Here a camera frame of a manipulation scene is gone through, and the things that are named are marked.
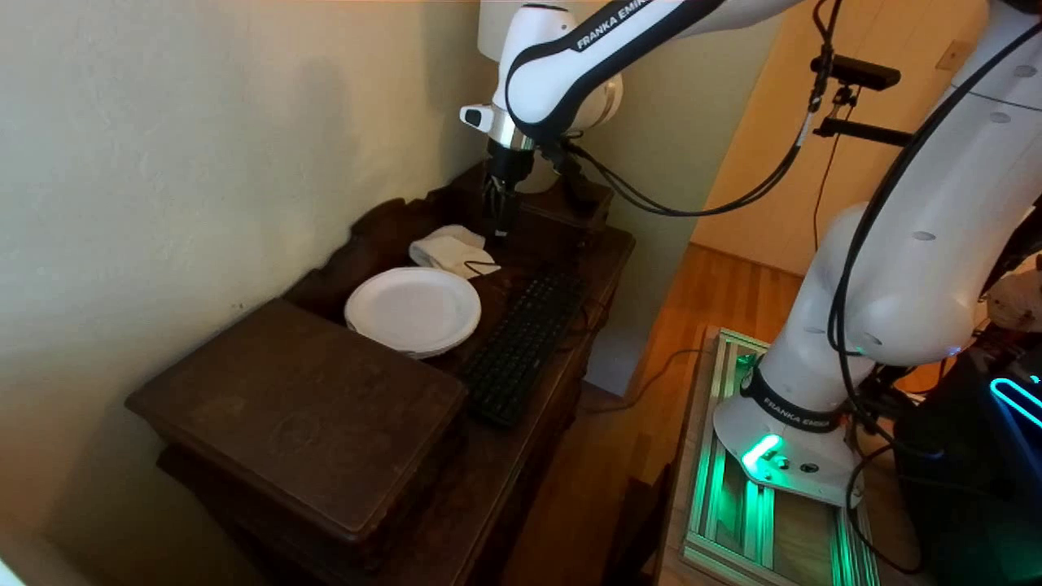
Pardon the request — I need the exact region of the black computer keyboard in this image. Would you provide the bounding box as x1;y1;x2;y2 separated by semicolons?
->
466;271;585;434

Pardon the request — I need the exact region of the black computer with neon light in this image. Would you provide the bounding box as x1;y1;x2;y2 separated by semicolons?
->
891;322;1042;586

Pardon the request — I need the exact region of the white folded cloth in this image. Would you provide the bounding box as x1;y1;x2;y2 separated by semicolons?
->
407;223;504;282

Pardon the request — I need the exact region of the dark wooden box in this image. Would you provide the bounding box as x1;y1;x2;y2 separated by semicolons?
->
123;297;472;548

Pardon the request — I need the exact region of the black camera on stand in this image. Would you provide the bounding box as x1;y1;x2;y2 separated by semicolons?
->
809;53;904;98

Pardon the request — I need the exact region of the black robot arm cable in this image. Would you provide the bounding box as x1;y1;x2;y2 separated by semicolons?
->
550;0;847;223

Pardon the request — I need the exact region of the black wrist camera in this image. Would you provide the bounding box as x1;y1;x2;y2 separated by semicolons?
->
534;128;596;190

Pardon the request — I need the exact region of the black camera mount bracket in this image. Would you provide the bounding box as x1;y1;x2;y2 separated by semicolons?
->
811;91;914;149

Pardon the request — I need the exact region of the aluminium green-lit robot platform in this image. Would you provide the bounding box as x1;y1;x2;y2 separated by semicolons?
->
657;322;887;586

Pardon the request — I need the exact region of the white plate stack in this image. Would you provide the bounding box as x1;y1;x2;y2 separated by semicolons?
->
341;263;486;361

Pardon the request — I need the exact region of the black bar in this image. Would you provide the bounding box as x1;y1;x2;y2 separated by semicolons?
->
598;464;676;586

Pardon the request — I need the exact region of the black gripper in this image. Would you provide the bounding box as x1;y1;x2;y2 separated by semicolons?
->
483;145;536;240

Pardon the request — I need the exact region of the black floor cable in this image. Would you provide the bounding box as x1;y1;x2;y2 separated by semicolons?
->
583;341;711;418

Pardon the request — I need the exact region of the dark wooden desk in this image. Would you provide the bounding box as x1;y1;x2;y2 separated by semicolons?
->
156;161;638;586

